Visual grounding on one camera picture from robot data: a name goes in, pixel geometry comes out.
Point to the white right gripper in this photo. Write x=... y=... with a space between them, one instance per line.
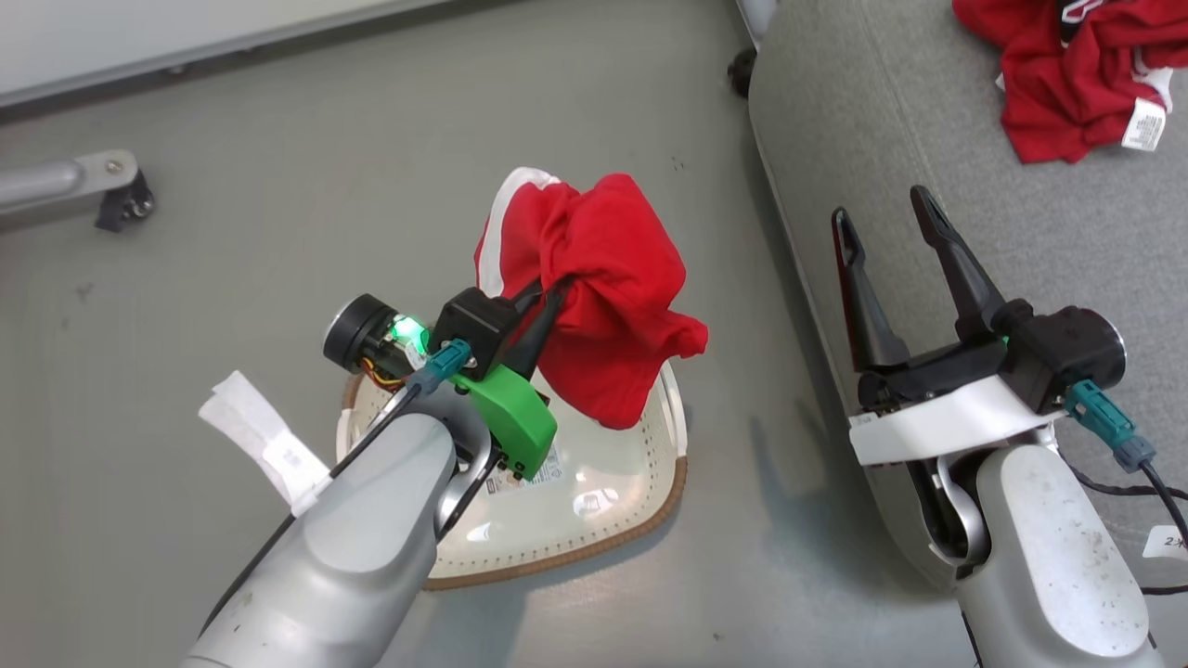
x=947 y=408

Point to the white tape tag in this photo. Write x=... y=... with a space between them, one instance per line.
x=251 y=417

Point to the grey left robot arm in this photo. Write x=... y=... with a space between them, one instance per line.
x=371 y=538

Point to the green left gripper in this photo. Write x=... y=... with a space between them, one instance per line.
x=515 y=422

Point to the grey metal stand leg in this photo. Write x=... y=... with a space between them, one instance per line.
x=56 y=181

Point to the red garment on sofa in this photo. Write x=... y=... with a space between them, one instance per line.
x=1049 y=93

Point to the cream plastic laundry basket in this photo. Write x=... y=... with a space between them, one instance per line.
x=594 y=501

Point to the red garment with white band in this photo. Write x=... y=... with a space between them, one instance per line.
x=613 y=278

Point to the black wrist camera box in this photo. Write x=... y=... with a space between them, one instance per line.
x=473 y=325
x=1067 y=353

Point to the black caster wheel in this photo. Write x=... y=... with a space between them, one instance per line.
x=125 y=209
x=741 y=74

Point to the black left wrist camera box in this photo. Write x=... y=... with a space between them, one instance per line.
x=473 y=325

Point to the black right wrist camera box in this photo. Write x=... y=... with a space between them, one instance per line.
x=1067 y=353

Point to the white basket label sticker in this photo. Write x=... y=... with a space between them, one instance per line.
x=548 y=468

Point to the grey fabric sofa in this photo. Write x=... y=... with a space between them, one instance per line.
x=882 y=111

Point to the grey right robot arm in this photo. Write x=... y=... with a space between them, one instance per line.
x=1039 y=557

